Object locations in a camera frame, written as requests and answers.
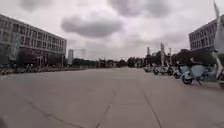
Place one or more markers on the distant row of trees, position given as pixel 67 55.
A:
pixel 86 62

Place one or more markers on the pale blue banner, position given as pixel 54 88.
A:
pixel 70 55

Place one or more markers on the group of dark trees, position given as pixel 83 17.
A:
pixel 181 56

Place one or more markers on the row of pale scooters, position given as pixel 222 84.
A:
pixel 190 71

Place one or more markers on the long pale office building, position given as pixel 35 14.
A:
pixel 30 38

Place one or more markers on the grey multi-storey building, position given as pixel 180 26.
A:
pixel 203 36

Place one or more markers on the large white flag banner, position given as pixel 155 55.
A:
pixel 218 38

